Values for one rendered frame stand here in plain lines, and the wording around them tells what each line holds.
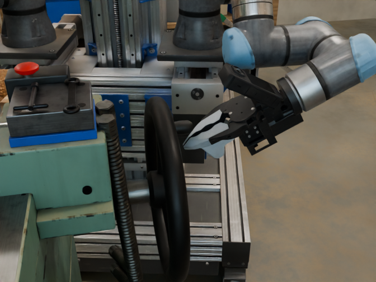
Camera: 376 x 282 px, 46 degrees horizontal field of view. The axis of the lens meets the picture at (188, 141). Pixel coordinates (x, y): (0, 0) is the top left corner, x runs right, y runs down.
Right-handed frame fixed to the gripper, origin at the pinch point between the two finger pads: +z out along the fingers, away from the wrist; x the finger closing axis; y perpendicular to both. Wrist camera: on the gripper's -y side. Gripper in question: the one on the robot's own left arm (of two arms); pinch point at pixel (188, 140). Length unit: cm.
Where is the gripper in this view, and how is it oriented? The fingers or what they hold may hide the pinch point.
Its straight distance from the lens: 79.2
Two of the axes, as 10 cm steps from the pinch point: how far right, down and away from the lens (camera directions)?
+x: -1.9, -5.7, 8.0
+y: 4.6, 6.7, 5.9
